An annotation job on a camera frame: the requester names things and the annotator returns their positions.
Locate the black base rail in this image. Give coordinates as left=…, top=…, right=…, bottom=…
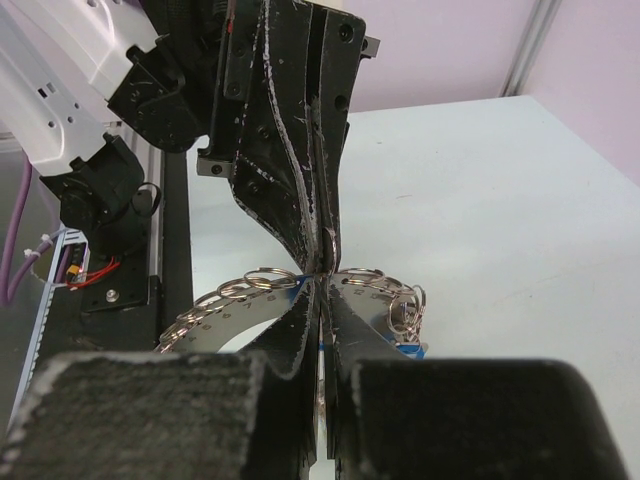
left=34, top=123, right=193, bottom=372

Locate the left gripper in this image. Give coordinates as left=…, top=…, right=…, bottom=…
left=196, top=1, right=380, bottom=274

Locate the metal keyring holder disc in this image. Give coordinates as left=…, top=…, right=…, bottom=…
left=154, top=264, right=431, bottom=359

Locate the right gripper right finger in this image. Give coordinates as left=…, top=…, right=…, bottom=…
left=325, top=289, right=628, bottom=479

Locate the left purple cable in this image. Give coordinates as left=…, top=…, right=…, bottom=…
left=0, top=159, right=56, bottom=306

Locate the white cable duct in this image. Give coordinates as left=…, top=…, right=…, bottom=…
left=9, top=229, right=86, bottom=422

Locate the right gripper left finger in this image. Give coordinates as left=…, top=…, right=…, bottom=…
left=1, top=282, right=320, bottom=479

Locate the blue tag key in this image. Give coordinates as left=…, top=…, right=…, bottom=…
left=294, top=274, right=431, bottom=361

